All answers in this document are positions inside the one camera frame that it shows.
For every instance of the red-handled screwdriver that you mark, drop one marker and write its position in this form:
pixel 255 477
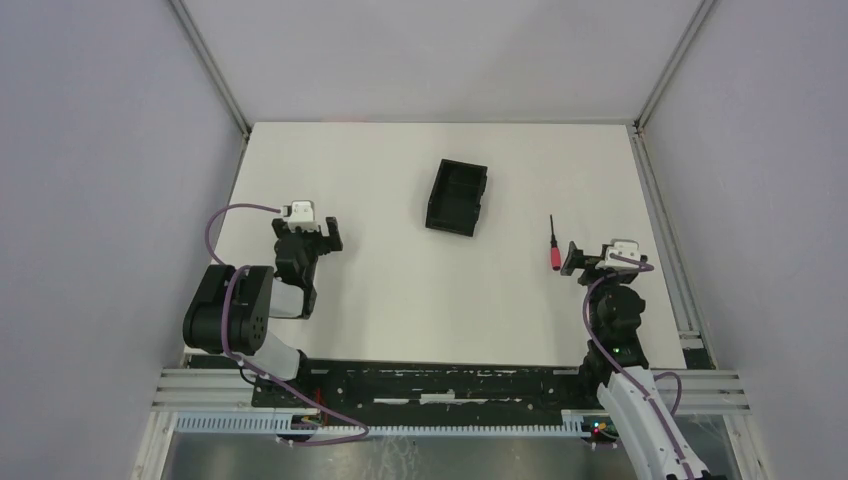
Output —
pixel 555 254

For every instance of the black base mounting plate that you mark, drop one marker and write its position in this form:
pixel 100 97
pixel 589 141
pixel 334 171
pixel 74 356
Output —
pixel 525 395

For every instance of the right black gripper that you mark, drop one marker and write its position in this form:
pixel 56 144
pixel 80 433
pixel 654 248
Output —
pixel 589 264

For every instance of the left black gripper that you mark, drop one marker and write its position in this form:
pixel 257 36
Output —
pixel 313 239

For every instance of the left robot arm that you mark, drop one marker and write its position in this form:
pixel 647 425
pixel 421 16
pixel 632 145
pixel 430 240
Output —
pixel 230 316

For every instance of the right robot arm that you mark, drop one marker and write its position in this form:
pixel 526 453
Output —
pixel 616 369

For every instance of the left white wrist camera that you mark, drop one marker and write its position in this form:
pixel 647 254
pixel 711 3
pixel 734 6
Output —
pixel 299 216

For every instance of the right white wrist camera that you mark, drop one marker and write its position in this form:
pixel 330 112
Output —
pixel 621 254

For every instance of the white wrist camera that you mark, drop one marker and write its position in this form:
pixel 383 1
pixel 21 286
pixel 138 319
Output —
pixel 621 254
pixel 299 216

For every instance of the black plastic bin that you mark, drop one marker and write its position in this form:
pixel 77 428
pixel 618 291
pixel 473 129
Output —
pixel 454 204

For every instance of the blue-white slotted cable duct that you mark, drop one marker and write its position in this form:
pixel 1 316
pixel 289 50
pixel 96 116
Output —
pixel 289 424

